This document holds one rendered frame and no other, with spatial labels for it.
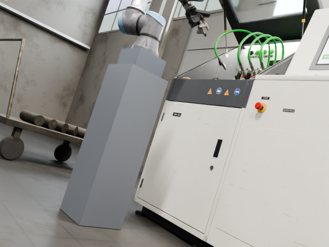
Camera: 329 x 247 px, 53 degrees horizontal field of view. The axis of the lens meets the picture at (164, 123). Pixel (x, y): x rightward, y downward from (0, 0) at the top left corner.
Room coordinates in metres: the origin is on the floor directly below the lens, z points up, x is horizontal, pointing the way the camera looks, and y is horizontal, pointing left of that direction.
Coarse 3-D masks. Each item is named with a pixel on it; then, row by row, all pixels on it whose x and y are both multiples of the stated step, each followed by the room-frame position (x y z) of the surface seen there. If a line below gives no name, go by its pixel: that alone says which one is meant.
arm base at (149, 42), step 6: (144, 36) 1.66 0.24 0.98; (150, 36) 1.66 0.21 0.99; (138, 42) 1.66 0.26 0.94; (144, 42) 1.66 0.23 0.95; (150, 42) 1.66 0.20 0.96; (156, 42) 1.68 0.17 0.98; (144, 48) 1.64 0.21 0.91; (150, 48) 1.65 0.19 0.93; (156, 48) 1.68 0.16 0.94; (156, 54) 1.68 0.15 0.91
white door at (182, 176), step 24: (168, 120) 2.17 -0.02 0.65; (192, 120) 1.99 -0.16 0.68; (216, 120) 1.84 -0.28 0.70; (168, 144) 2.11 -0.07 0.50; (192, 144) 1.94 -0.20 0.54; (216, 144) 1.79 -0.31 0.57; (168, 168) 2.06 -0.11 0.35; (192, 168) 1.90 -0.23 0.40; (216, 168) 1.76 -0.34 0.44; (144, 192) 2.18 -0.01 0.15; (168, 192) 2.00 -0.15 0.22; (192, 192) 1.85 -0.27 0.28; (216, 192) 1.73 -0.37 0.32; (192, 216) 1.81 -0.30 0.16
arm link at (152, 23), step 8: (144, 16) 1.69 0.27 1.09; (152, 16) 1.66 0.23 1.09; (160, 16) 1.67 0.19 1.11; (136, 24) 1.70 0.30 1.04; (144, 24) 1.67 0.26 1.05; (152, 24) 1.66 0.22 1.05; (160, 24) 1.67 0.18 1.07; (144, 32) 1.67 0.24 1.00; (152, 32) 1.66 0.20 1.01; (160, 32) 1.69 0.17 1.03
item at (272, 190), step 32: (320, 32) 1.81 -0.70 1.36; (256, 96) 1.67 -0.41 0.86; (288, 96) 1.52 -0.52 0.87; (320, 96) 1.40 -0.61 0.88; (256, 128) 1.62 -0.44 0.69; (288, 128) 1.48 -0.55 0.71; (320, 128) 1.37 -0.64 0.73; (256, 160) 1.58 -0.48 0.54; (288, 160) 1.45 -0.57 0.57; (320, 160) 1.34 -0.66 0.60; (224, 192) 1.68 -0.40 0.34; (256, 192) 1.54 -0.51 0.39; (288, 192) 1.42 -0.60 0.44; (320, 192) 1.31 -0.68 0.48; (224, 224) 1.63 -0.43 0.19; (256, 224) 1.50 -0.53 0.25; (288, 224) 1.39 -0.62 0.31; (320, 224) 1.29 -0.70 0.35
